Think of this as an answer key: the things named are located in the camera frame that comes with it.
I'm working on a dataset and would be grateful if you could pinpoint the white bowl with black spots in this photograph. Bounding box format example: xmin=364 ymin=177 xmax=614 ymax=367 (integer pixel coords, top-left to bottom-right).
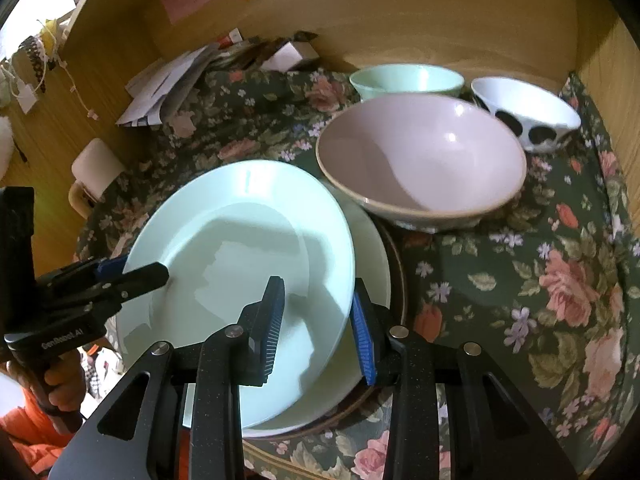
xmin=470 ymin=76 xmax=582 ymax=154

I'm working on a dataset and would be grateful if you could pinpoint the person's orange garment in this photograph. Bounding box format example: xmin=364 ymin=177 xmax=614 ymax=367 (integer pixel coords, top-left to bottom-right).
xmin=0 ymin=385 xmax=68 ymax=480

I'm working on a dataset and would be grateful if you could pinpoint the white plate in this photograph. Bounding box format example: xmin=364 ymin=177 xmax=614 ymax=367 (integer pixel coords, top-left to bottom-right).
xmin=182 ymin=199 xmax=394 ymax=437

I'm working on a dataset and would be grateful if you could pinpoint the white fluffy puff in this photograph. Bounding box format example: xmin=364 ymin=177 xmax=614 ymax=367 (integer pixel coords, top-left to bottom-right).
xmin=0 ymin=115 xmax=14 ymax=177

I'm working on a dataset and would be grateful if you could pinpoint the yellow cloth item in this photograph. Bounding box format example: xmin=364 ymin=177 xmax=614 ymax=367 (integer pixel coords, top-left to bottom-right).
xmin=39 ymin=19 xmax=69 ymax=49

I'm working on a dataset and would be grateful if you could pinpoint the white charger plug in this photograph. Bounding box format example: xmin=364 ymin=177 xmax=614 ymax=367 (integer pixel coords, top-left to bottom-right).
xmin=14 ymin=82 xmax=41 ymax=114

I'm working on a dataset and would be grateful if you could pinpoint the white mug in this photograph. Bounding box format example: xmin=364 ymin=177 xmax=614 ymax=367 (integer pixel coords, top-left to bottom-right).
xmin=68 ymin=138 xmax=126 ymax=219

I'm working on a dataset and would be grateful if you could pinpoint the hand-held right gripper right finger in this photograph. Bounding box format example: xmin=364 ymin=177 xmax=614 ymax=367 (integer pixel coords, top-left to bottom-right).
xmin=350 ymin=277 xmax=593 ymax=480

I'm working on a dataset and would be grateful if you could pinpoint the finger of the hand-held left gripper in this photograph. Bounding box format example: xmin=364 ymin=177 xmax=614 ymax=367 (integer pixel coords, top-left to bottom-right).
xmin=50 ymin=262 xmax=171 ymax=313
xmin=42 ymin=255 xmax=132 ymax=303

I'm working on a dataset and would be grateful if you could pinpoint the brown plate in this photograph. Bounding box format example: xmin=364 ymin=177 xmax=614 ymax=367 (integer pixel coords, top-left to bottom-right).
xmin=244 ymin=222 xmax=409 ymax=443

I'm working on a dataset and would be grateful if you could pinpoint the pink bowl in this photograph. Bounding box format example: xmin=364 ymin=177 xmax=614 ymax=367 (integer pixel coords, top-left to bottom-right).
xmin=315 ymin=95 xmax=529 ymax=234

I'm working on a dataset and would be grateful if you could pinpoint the small white box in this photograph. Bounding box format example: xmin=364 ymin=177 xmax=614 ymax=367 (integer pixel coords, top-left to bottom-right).
xmin=259 ymin=39 xmax=321 ymax=72

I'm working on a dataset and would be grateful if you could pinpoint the light blue plate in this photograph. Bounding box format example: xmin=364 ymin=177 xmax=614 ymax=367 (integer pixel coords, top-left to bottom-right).
xmin=121 ymin=159 xmax=357 ymax=429

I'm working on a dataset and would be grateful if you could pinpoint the floral tablecloth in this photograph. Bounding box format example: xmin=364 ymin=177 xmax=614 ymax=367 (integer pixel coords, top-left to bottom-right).
xmin=75 ymin=66 xmax=640 ymax=480

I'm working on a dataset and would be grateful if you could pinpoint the mint green bowl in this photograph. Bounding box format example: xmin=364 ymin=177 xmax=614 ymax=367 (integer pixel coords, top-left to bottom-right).
xmin=348 ymin=63 xmax=466 ymax=104

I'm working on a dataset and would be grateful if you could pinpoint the patterned headband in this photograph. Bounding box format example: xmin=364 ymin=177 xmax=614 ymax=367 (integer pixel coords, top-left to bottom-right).
xmin=17 ymin=35 xmax=49 ymax=94

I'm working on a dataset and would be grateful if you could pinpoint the stack of white papers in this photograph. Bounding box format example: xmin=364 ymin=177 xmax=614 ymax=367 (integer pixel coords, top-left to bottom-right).
xmin=115 ymin=43 xmax=221 ymax=126

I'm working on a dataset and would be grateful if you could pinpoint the person's left hand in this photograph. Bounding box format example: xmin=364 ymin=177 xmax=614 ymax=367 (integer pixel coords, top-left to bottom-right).
xmin=6 ymin=347 xmax=87 ymax=435

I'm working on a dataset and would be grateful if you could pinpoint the beaded string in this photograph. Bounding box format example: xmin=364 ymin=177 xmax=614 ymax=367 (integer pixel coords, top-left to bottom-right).
xmin=37 ymin=20 xmax=101 ymax=121

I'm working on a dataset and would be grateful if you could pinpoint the stack of printed booklets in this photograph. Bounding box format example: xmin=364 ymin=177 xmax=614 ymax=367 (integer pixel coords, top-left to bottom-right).
xmin=219 ymin=34 xmax=282 ymax=69

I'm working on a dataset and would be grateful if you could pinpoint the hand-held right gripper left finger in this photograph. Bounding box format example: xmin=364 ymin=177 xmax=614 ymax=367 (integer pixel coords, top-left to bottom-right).
xmin=47 ymin=275 xmax=287 ymax=480

